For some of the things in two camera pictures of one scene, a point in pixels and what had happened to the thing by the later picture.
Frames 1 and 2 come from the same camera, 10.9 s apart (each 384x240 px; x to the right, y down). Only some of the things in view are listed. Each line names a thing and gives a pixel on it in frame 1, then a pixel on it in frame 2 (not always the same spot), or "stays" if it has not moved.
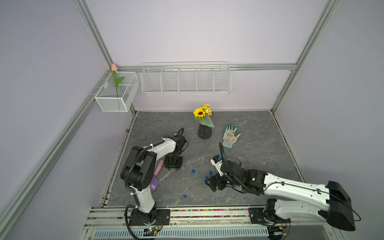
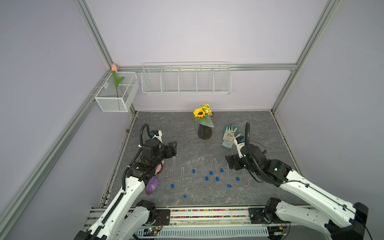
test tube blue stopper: x=203 y=167 stays
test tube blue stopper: x=182 y=178 stays
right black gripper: x=217 y=182 → x=235 y=158
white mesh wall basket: x=110 y=98 stays
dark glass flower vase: x=204 y=132 stays
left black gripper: x=177 y=166 → x=170 y=150
